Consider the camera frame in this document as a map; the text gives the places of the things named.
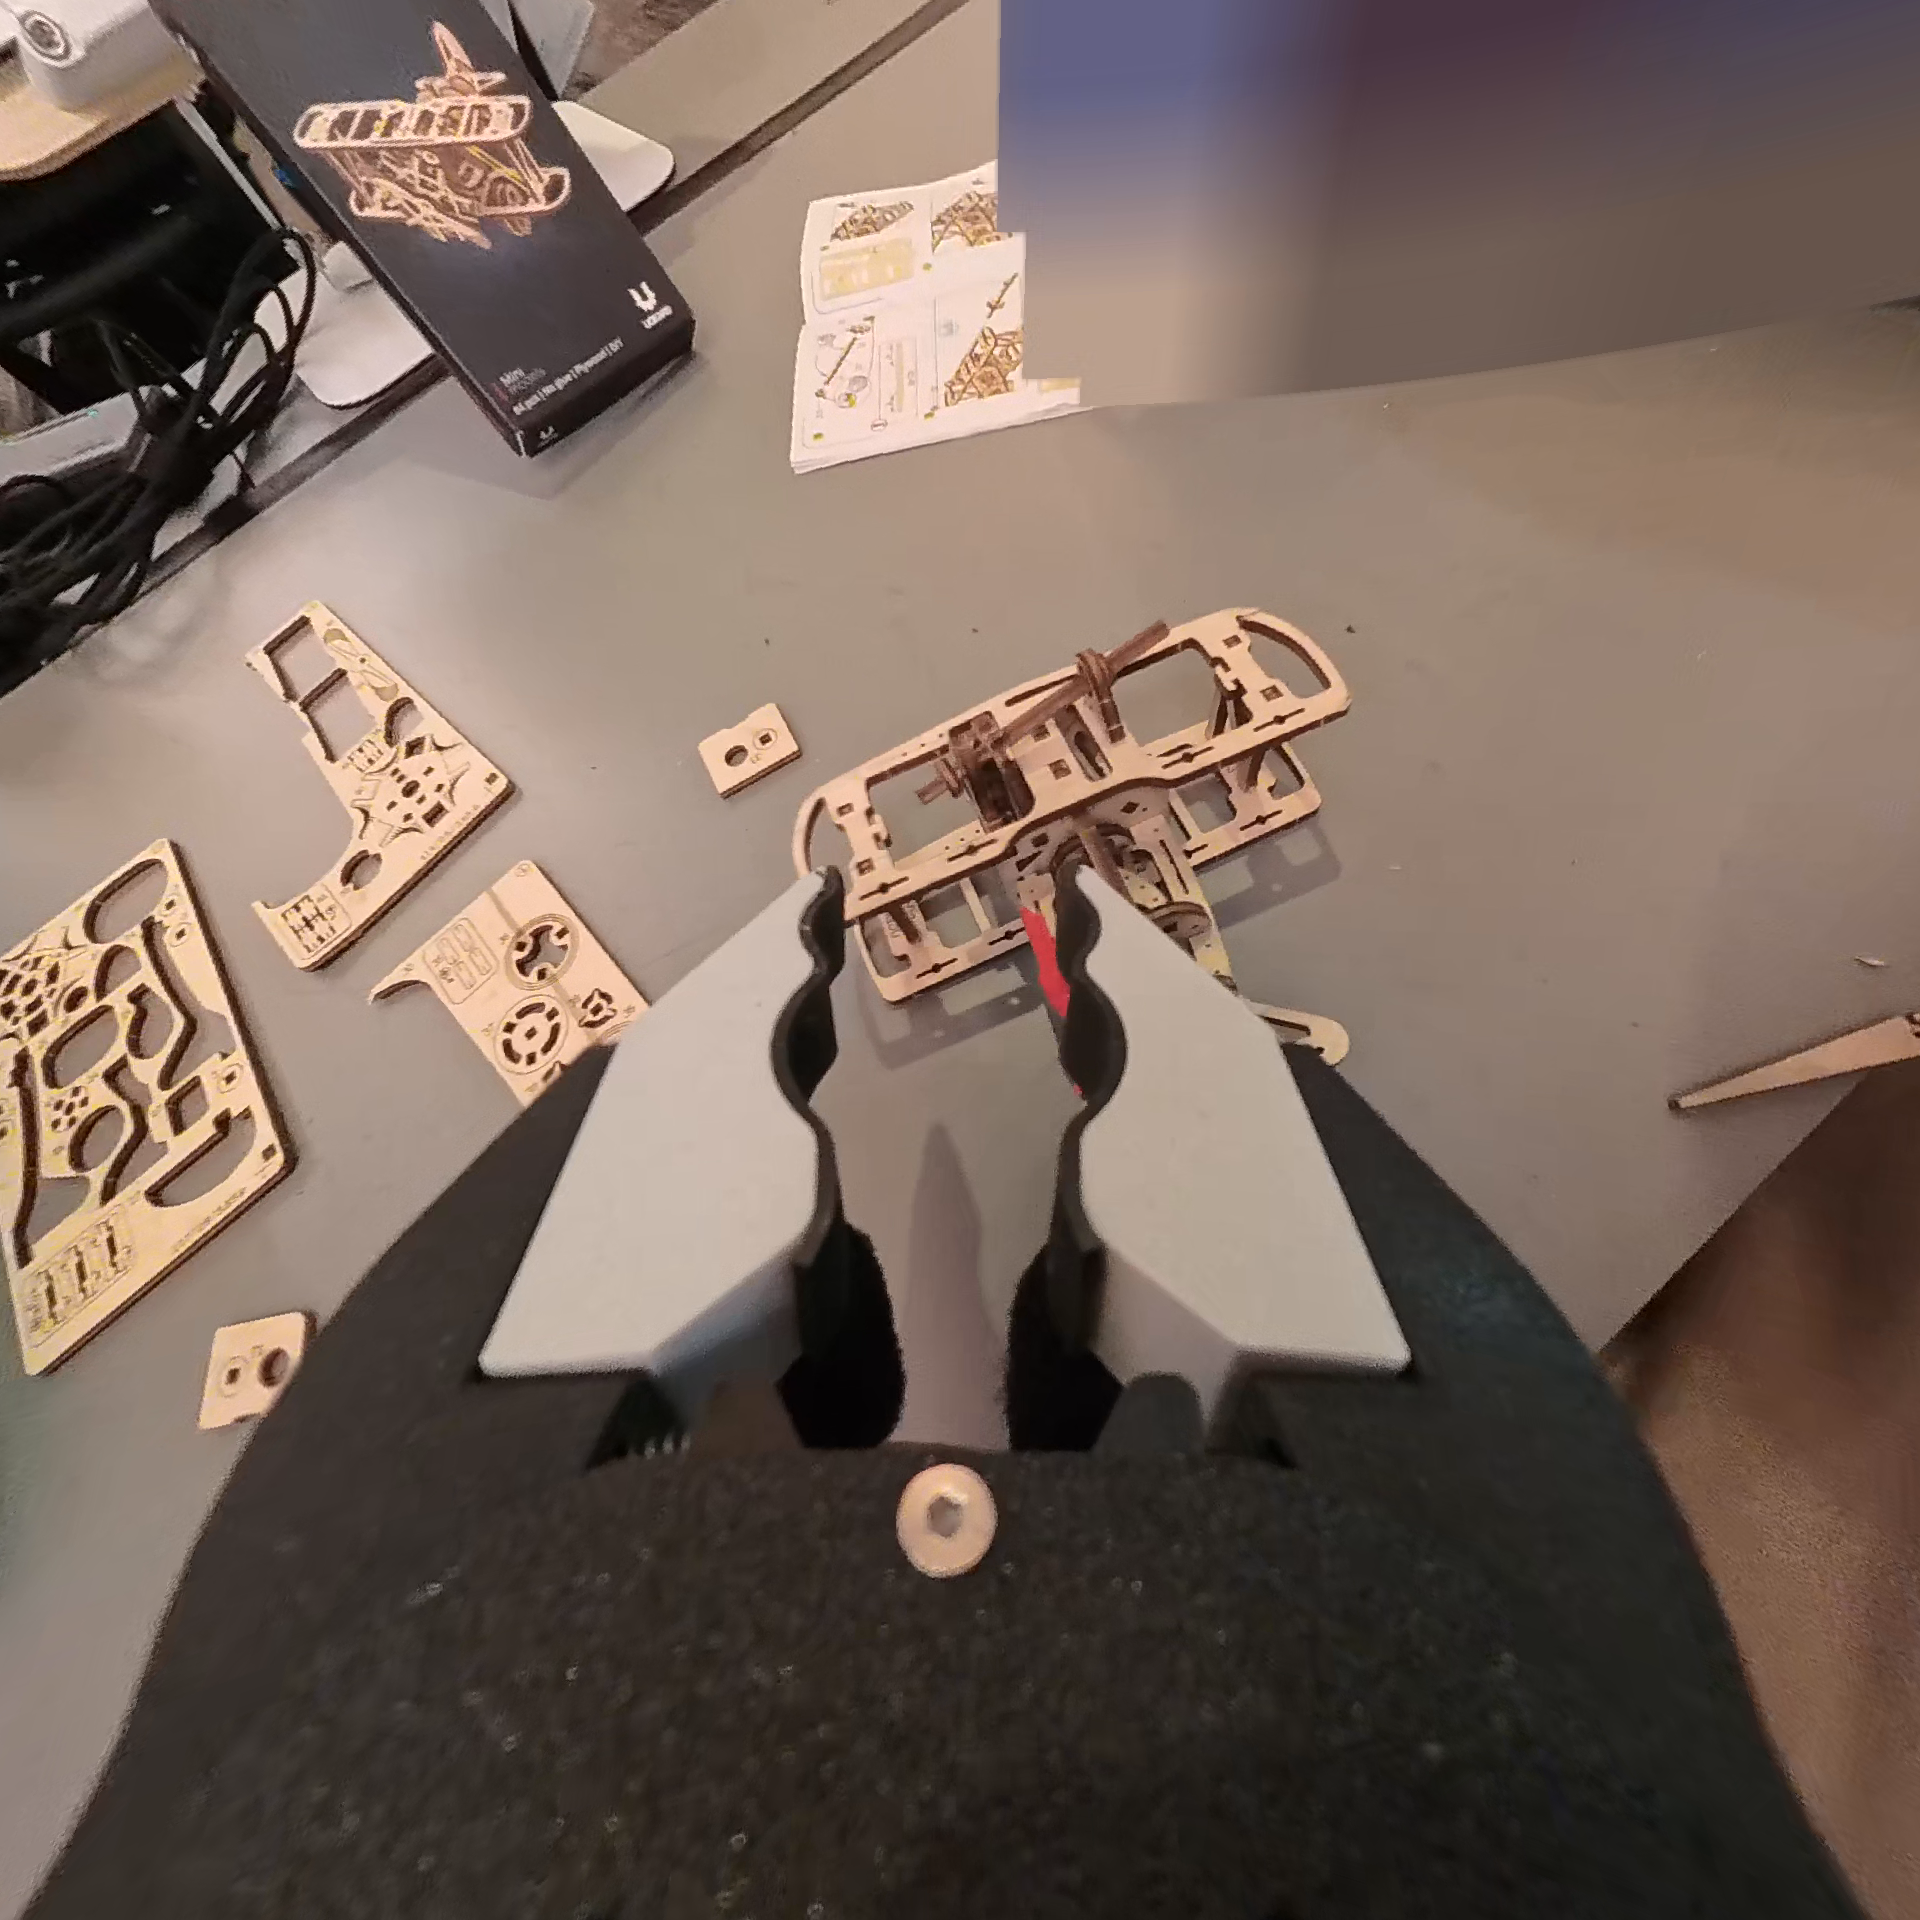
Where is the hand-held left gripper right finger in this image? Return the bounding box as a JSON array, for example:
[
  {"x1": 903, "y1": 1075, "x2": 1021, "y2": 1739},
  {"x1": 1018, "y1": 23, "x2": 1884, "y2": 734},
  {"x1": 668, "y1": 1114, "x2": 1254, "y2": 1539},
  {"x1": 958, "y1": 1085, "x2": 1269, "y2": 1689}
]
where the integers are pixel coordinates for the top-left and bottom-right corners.
[{"x1": 1052, "y1": 866, "x2": 1415, "y2": 1455}]

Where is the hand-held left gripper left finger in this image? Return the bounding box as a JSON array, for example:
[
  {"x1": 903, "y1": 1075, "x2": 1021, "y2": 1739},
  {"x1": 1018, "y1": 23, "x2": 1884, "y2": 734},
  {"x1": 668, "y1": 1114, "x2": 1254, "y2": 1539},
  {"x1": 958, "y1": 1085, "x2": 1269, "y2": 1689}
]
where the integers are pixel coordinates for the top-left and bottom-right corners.
[{"x1": 477, "y1": 866, "x2": 859, "y2": 1387}]

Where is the wooden model airplane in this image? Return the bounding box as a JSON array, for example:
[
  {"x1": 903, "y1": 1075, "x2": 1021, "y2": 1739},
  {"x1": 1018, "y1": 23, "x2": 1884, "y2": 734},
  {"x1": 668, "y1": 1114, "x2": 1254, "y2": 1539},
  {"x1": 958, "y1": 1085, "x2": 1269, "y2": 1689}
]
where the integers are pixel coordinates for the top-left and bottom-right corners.
[{"x1": 791, "y1": 602, "x2": 1352, "y2": 1068}]

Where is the grey desk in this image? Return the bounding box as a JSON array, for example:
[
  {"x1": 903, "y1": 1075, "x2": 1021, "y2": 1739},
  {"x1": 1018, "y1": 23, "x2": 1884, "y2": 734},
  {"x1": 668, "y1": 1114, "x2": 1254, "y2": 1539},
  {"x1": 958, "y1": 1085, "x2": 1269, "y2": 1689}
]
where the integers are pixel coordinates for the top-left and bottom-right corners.
[{"x1": 0, "y1": 0, "x2": 1920, "y2": 1920}]

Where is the wooden sheet with wheel parts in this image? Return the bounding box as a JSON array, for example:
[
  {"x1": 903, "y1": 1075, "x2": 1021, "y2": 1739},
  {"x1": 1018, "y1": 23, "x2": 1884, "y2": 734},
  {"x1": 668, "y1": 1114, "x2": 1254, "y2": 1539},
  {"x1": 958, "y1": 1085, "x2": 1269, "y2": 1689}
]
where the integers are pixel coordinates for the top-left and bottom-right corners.
[{"x1": 371, "y1": 858, "x2": 650, "y2": 1110}]

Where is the red rubber band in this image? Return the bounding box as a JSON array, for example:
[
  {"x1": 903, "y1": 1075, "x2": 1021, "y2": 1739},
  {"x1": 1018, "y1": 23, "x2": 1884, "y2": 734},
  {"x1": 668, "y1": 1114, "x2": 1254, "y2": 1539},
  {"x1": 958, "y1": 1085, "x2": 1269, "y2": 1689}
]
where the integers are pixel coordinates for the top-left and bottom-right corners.
[{"x1": 1018, "y1": 899, "x2": 1090, "y2": 1095}]

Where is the wooden sheet with curvy cutouts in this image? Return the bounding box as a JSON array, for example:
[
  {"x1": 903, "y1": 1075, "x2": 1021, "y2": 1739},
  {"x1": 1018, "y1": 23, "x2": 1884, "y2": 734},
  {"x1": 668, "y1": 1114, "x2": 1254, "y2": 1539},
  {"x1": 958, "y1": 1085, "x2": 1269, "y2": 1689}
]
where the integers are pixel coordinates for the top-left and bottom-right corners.
[{"x1": 0, "y1": 840, "x2": 297, "y2": 1372}]

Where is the L-shaped wooden parts sheet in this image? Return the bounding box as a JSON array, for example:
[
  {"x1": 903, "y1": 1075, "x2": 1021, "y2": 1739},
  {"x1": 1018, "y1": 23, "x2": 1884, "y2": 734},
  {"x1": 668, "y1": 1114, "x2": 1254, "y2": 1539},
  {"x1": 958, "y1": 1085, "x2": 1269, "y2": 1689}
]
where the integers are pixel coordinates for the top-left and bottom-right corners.
[{"x1": 245, "y1": 599, "x2": 516, "y2": 971}]

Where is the small square wooden piece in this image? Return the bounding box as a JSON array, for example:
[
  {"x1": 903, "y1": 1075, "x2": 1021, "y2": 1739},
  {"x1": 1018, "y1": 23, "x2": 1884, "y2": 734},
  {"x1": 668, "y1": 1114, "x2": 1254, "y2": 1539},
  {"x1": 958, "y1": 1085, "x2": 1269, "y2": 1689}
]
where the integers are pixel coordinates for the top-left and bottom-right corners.
[
  {"x1": 199, "y1": 1309, "x2": 316, "y2": 1429},
  {"x1": 698, "y1": 699, "x2": 802, "y2": 795}
]

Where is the wooden pointed stick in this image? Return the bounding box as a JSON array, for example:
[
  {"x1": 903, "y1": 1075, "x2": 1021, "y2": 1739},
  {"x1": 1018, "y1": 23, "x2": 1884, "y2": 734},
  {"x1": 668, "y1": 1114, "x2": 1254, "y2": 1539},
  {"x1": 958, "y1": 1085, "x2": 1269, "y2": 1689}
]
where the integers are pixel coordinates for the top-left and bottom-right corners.
[{"x1": 1668, "y1": 1014, "x2": 1920, "y2": 1114}]

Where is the person's beige trouser leg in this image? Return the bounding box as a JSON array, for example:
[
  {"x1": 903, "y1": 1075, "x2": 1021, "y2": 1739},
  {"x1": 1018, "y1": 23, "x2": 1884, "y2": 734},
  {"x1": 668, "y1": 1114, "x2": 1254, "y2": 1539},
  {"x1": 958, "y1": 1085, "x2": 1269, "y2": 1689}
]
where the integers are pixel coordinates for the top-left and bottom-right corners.
[{"x1": 1596, "y1": 1051, "x2": 1920, "y2": 1920}]

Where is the instruction booklet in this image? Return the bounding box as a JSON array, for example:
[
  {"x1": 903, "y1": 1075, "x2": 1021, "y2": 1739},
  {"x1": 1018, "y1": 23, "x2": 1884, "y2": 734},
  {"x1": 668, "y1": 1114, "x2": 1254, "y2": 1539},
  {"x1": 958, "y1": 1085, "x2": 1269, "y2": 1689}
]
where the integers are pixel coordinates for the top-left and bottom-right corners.
[{"x1": 787, "y1": 162, "x2": 1081, "y2": 473}]

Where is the black model kit box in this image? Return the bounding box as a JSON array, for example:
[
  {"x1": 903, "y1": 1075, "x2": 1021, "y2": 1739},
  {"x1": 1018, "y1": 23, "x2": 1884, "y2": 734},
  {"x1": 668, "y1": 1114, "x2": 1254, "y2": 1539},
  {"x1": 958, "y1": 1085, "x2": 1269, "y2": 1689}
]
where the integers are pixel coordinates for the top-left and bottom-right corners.
[{"x1": 149, "y1": 0, "x2": 698, "y2": 456}]

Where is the light wooden board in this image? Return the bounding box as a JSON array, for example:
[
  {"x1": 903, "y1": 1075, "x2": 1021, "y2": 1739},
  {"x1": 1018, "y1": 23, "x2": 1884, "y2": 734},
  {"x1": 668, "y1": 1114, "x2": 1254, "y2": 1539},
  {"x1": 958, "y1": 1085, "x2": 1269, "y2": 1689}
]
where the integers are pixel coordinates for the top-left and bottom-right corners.
[{"x1": 0, "y1": 98, "x2": 188, "y2": 181}]

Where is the white device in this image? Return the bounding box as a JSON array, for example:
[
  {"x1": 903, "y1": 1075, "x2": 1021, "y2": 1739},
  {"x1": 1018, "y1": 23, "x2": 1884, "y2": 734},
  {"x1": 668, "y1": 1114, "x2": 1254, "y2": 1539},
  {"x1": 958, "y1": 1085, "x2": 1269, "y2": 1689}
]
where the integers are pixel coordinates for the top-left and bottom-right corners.
[{"x1": 0, "y1": 0, "x2": 195, "y2": 117}]

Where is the black cable bundle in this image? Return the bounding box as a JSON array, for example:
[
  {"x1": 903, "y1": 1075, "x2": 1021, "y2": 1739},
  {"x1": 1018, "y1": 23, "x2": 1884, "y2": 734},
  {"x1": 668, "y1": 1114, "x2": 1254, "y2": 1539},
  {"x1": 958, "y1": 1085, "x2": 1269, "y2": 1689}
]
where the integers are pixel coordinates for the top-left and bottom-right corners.
[{"x1": 0, "y1": 224, "x2": 322, "y2": 675}]

